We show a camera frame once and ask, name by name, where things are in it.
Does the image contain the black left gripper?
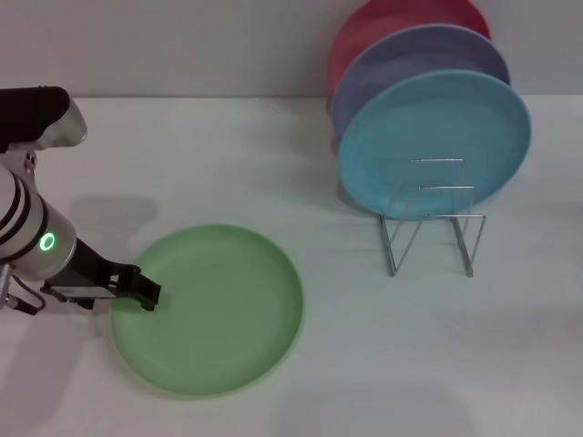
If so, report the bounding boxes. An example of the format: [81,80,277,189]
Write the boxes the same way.
[41,236,163,313]

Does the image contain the green plastic plate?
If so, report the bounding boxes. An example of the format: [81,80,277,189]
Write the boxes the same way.
[111,222,305,401]

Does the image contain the blue plastic plate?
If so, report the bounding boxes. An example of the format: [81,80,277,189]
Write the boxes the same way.
[337,69,533,216]

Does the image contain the purple plastic plate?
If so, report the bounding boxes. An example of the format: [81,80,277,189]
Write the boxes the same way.
[331,23,512,137]

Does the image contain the red plastic plate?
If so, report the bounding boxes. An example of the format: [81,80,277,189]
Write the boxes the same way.
[325,0,493,99]

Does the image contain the silver black left wrist module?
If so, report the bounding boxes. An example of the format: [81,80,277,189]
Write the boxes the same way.
[0,86,88,154]

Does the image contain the chrome wire plate rack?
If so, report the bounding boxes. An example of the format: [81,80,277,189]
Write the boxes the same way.
[378,158,487,279]

